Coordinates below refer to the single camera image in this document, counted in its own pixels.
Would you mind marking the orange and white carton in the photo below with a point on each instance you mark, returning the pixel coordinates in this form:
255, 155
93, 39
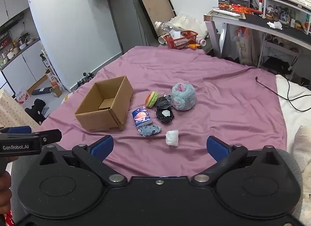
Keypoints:
52, 77

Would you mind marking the red plastic basket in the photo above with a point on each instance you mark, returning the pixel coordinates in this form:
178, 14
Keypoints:
181, 43

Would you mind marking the white paper cup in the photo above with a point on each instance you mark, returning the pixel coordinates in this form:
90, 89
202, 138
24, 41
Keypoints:
162, 40

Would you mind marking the red snack packets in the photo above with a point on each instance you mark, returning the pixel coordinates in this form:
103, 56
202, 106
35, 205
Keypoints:
239, 8

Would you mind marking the black spray bottle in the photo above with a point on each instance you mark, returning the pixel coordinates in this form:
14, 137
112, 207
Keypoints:
43, 60

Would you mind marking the dark top desk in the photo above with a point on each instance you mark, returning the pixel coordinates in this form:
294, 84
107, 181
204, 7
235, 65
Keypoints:
257, 20

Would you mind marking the printed plastic shopping bag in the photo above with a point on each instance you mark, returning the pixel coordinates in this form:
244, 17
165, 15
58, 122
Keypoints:
245, 46

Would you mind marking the black framed brown board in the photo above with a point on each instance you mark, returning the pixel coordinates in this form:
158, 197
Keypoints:
155, 5

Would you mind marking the cream dotted cloth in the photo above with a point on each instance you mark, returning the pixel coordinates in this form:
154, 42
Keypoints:
14, 111

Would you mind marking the grey door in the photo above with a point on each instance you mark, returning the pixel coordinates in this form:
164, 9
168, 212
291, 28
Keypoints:
126, 26

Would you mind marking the white bedding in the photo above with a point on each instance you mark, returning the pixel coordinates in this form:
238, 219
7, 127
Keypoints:
296, 104

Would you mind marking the orange packet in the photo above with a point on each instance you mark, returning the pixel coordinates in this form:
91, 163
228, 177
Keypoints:
194, 46

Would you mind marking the white plastic bag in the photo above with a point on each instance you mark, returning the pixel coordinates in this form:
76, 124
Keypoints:
192, 24

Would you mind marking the clear plastic bottle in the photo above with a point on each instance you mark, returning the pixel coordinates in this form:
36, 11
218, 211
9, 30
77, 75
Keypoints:
165, 26

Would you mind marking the white crumpled tissue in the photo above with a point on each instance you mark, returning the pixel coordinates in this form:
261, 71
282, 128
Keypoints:
274, 25

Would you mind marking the white bottle with red cap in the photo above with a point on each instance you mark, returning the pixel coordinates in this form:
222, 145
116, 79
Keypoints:
260, 5

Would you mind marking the burger plush toy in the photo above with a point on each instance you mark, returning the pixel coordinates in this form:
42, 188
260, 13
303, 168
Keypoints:
151, 99

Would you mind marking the pack of water bottles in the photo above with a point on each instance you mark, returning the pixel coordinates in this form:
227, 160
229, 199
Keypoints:
22, 97

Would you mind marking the white plastic wrap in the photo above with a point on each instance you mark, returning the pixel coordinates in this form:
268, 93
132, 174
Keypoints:
172, 138

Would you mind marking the yellow and white bag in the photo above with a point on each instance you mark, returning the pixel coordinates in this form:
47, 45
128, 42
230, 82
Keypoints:
66, 98

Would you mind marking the white paper card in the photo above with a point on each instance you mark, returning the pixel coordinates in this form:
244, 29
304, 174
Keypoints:
175, 34

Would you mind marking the cream fuzzy pillow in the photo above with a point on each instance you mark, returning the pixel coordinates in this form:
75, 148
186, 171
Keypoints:
302, 148

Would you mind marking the grey fluffy plush toy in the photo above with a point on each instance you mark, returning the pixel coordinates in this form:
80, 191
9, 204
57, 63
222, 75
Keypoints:
184, 98

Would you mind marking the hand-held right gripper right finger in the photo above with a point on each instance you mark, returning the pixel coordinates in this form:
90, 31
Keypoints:
217, 149

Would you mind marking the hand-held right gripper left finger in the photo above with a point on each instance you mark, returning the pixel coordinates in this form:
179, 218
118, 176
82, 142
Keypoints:
102, 147

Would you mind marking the small brown cardboard box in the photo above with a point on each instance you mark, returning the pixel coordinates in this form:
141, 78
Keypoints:
57, 91

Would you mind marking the pink bed sheet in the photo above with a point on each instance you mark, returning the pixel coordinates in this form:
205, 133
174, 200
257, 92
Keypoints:
218, 107

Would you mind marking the person's left hand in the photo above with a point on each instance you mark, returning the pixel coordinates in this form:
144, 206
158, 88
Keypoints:
5, 192

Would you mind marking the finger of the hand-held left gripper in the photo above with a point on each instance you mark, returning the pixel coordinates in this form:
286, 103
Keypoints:
19, 129
51, 136

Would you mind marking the blue-grey knitted cloth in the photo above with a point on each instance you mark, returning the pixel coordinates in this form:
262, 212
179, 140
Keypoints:
149, 130

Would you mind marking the person's grey clothing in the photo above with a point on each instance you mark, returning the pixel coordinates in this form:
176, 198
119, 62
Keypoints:
291, 167

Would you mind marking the white kitchen cabinet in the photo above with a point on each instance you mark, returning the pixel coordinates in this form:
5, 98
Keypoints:
21, 73

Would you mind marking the black scrunchie with pale centre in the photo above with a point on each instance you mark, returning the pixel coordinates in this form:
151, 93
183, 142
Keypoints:
160, 117

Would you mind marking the dark flat bag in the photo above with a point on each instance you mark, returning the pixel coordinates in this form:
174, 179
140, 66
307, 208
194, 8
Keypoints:
41, 91

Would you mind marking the blue planet print tissue packet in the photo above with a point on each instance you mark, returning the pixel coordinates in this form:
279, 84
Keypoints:
141, 118

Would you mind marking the dark wrapper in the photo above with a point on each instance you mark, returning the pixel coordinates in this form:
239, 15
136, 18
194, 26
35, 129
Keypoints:
163, 101

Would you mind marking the small pink white bottle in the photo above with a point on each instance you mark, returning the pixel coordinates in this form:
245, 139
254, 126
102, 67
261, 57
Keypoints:
202, 42

